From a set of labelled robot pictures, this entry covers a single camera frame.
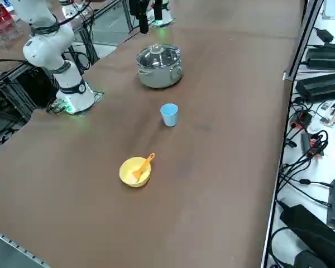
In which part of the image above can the aluminium frame post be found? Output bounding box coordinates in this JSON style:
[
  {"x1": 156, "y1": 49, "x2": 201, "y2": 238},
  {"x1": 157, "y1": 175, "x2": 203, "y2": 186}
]
[{"x1": 284, "y1": 0, "x2": 324, "y2": 82}]

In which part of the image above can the large black power brick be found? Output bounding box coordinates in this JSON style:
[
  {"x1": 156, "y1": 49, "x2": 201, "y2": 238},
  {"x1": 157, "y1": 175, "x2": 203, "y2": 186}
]
[{"x1": 295, "y1": 71, "x2": 335, "y2": 103}]

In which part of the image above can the orange cup brush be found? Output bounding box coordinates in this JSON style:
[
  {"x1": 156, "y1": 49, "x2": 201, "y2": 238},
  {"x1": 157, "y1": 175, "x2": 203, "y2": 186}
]
[{"x1": 132, "y1": 152, "x2": 156, "y2": 184}]

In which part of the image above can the aluminium table edge rail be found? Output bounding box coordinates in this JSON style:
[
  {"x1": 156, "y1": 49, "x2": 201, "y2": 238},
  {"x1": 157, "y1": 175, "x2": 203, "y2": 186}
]
[{"x1": 0, "y1": 225, "x2": 50, "y2": 268}]

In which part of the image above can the slim black adapter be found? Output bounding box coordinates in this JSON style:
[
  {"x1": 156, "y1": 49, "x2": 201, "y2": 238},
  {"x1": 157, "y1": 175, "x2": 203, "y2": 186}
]
[{"x1": 300, "y1": 132, "x2": 310, "y2": 153}]

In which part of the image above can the big black power brick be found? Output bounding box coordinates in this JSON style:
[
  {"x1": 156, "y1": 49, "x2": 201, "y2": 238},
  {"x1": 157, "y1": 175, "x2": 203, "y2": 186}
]
[{"x1": 279, "y1": 205, "x2": 335, "y2": 268}]

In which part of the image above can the clear shelf with red packets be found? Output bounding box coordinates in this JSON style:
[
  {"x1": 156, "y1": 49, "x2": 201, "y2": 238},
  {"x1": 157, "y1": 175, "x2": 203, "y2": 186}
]
[{"x1": 0, "y1": 5, "x2": 23, "y2": 50}]

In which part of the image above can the black equipment rack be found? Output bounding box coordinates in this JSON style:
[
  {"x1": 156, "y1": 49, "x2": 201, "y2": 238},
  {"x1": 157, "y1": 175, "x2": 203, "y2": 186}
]
[{"x1": 0, "y1": 60, "x2": 59, "y2": 123}]

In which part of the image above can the glass pot lid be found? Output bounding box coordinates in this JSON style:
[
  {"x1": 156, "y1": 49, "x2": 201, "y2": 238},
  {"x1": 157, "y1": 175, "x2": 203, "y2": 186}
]
[{"x1": 136, "y1": 44, "x2": 182, "y2": 69}]

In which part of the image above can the blue plastic cup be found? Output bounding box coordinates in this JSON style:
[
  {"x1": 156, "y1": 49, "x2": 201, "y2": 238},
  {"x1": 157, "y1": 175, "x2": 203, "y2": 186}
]
[{"x1": 160, "y1": 103, "x2": 179, "y2": 128}]

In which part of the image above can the steel electric cooking pot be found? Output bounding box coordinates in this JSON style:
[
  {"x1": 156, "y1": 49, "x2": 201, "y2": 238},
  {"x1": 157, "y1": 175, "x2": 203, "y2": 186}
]
[{"x1": 136, "y1": 44, "x2": 184, "y2": 89}]

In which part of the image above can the orange and black connector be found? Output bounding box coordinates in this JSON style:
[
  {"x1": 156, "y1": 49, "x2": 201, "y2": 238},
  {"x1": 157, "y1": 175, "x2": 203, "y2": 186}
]
[{"x1": 290, "y1": 110, "x2": 313, "y2": 130}]

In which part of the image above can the small black power adapter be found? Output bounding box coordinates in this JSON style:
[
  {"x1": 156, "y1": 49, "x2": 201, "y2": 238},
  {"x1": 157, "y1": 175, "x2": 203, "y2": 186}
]
[{"x1": 315, "y1": 27, "x2": 334, "y2": 42}]

